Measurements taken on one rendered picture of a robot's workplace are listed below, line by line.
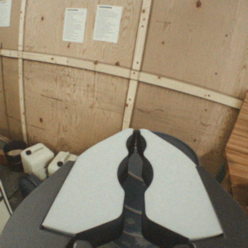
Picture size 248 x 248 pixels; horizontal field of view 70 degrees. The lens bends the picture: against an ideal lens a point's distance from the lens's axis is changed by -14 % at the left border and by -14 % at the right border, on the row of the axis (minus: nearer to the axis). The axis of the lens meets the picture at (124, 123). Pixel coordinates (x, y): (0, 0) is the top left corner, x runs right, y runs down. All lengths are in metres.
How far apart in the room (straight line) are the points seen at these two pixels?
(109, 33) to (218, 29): 0.82
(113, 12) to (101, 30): 0.18
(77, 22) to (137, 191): 1.38
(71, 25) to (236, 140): 1.66
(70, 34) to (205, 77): 1.16
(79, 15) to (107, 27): 0.28
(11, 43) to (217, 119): 2.14
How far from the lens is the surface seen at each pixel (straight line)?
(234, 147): 1.73
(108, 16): 1.66
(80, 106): 1.91
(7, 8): 2.39
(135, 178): 1.17
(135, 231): 1.54
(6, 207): 1.57
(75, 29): 1.79
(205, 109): 1.64
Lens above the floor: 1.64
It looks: 28 degrees down
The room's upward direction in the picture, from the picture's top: 10 degrees clockwise
